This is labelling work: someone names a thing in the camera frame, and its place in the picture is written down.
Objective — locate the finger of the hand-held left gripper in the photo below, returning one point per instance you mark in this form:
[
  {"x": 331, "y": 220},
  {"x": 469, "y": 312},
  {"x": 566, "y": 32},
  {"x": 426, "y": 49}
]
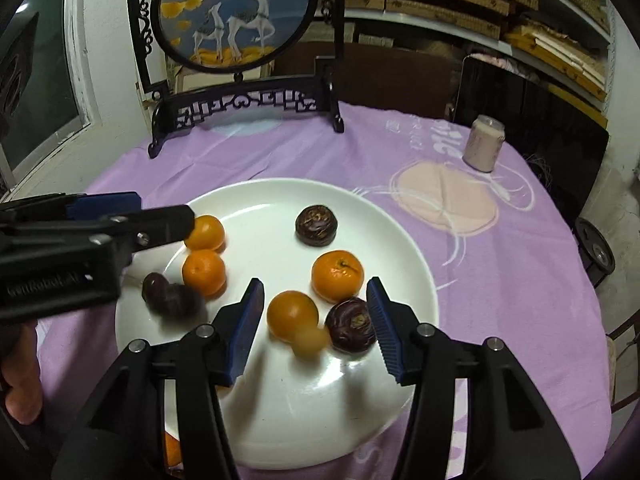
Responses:
[
  {"x": 160, "y": 224},
  {"x": 105, "y": 205}
]

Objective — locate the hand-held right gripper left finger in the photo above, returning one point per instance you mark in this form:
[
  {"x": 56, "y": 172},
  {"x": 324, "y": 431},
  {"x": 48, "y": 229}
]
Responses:
[{"x": 247, "y": 330}]

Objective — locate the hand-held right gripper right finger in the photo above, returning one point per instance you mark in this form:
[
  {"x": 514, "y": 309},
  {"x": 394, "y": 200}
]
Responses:
[{"x": 385, "y": 330}]

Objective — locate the dark passion fruit front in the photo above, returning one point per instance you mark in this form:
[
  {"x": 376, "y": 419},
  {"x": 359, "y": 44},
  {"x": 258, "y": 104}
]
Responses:
[{"x": 351, "y": 325}]

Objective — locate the dark passion fruit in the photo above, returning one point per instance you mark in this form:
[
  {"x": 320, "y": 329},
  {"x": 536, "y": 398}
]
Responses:
[
  {"x": 315, "y": 225},
  {"x": 351, "y": 325}
]

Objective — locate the smooth dull orange fruit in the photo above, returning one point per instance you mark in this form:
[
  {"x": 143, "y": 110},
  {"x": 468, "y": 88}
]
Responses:
[{"x": 290, "y": 312}]

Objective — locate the orange mandarin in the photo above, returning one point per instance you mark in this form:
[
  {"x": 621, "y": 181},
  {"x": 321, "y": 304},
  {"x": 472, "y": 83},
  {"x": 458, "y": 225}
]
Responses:
[
  {"x": 204, "y": 272},
  {"x": 337, "y": 276},
  {"x": 206, "y": 234}
]

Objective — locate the white plate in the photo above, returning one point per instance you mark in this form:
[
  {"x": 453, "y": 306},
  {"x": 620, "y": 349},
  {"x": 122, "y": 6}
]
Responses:
[{"x": 280, "y": 220}]

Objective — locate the dark passion fruit top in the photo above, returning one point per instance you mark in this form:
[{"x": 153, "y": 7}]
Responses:
[{"x": 315, "y": 225}]

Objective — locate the person's left hand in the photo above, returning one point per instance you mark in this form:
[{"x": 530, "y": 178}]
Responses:
[{"x": 20, "y": 385}]

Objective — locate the purple printed tablecloth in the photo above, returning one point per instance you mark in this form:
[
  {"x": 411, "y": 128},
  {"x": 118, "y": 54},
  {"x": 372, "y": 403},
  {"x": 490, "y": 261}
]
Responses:
[{"x": 500, "y": 270}]

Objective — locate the window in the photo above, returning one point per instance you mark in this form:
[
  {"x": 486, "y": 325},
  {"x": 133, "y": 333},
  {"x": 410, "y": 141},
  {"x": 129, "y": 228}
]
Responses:
[{"x": 40, "y": 85}]

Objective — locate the small white jar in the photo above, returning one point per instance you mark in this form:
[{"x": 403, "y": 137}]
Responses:
[{"x": 482, "y": 145}]

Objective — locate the black round device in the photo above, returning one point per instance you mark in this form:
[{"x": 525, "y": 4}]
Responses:
[{"x": 597, "y": 252}]

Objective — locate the round deer screen black stand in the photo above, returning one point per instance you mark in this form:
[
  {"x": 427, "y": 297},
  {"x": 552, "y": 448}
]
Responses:
[{"x": 235, "y": 5}]

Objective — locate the wooden slatted chair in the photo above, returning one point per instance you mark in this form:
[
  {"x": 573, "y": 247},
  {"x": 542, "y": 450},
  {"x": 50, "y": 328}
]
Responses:
[{"x": 625, "y": 350}]

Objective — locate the brown cardboard sheet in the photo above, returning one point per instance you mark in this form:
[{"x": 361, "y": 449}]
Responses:
[{"x": 380, "y": 75}]

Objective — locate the black panel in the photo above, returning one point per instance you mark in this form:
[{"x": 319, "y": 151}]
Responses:
[{"x": 540, "y": 110}]

